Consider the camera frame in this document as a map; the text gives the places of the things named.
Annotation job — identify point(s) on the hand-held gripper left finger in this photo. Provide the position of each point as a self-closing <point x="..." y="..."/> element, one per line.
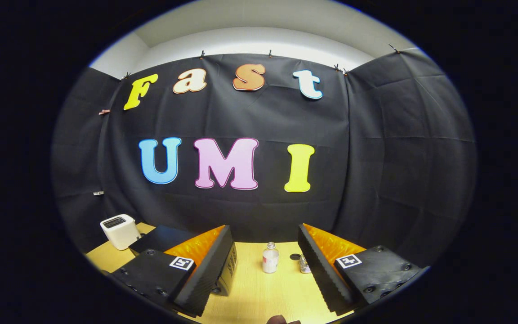
<point x="212" y="270"/>

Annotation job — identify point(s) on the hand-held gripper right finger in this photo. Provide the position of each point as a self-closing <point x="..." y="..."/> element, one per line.
<point x="319" y="272"/>

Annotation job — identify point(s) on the black toaster oven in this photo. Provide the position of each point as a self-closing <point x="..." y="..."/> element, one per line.
<point x="164" y="236"/>

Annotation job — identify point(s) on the white bread toaster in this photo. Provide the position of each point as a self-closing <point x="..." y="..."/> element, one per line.
<point x="119" y="234"/>

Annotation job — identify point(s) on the clear plastic bottle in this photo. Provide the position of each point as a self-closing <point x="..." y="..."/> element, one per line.
<point x="270" y="261"/>

